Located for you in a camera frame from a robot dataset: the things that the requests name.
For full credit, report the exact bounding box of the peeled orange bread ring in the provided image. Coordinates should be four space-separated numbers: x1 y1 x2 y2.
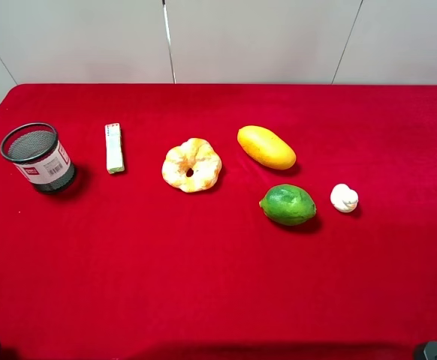
161 137 223 194

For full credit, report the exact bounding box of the yellow mango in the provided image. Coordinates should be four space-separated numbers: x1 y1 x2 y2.
237 125 297 170

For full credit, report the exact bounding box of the green lime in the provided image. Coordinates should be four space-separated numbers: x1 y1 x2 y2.
259 184 317 226

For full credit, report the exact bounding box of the long white candy box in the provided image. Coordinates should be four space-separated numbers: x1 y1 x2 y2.
104 123 125 174

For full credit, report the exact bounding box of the small white duck figurine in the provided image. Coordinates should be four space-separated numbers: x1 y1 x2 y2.
330 184 359 213

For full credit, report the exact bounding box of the red velvet tablecloth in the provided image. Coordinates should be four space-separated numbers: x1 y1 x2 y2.
0 84 437 359

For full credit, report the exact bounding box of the black mesh pen cup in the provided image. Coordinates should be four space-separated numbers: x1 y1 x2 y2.
0 122 77 194

